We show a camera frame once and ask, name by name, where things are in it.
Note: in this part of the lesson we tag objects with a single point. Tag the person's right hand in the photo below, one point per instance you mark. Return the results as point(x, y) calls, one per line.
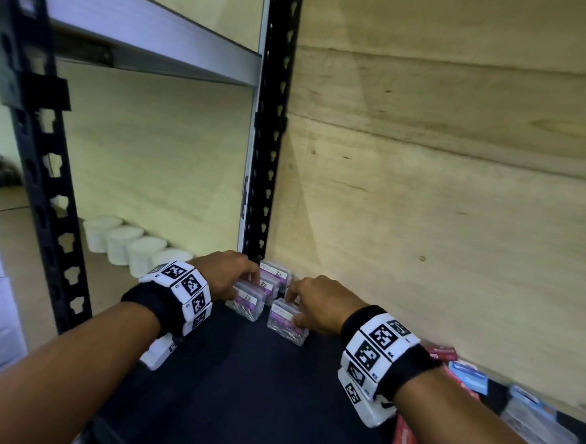
point(327, 305)

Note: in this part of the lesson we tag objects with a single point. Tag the person's left hand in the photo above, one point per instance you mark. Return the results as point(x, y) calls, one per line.
point(223, 272)

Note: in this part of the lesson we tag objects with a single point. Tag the person's right fingers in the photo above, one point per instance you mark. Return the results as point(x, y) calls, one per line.
point(299, 299)

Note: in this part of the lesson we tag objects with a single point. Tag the person's left fingers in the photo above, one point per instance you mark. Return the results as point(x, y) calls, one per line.
point(250, 275)

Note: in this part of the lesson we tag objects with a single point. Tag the clear pin box purple label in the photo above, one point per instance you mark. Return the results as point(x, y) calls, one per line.
point(246, 303)
point(276, 272)
point(284, 325)
point(270, 288)

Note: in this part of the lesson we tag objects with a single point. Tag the person's left forearm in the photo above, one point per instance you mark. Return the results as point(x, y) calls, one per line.
point(55, 383)

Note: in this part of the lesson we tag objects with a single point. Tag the person's right forearm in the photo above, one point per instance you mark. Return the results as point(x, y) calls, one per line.
point(458, 427)

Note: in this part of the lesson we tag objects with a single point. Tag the black white marker wrist tracker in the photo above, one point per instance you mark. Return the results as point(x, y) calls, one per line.
point(379, 353)
point(179, 291)

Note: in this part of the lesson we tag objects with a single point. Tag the white round jar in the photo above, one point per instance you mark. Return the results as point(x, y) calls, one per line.
point(99, 232)
point(169, 257)
point(120, 246)
point(142, 257)

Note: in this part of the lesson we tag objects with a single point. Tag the small red box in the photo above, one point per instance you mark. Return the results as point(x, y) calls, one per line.
point(442, 352)

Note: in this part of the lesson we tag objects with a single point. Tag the red white box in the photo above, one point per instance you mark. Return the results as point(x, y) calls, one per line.
point(405, 441)

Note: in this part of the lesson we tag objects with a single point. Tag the flat red packet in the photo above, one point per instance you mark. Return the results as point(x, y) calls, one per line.
point(461, 384)

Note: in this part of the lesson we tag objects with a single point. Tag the blue white box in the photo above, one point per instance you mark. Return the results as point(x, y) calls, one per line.
point(469, 376)

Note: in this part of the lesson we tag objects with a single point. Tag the grey metal shelf beam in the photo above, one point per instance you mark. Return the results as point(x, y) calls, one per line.
point(151, 32)

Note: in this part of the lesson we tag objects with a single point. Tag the stack of clear boxes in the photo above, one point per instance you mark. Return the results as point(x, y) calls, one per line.
point(540, 427)

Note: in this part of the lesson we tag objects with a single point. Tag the black perforated shelf post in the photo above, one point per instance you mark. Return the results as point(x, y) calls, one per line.
point(43, 174)
point(271, 129)

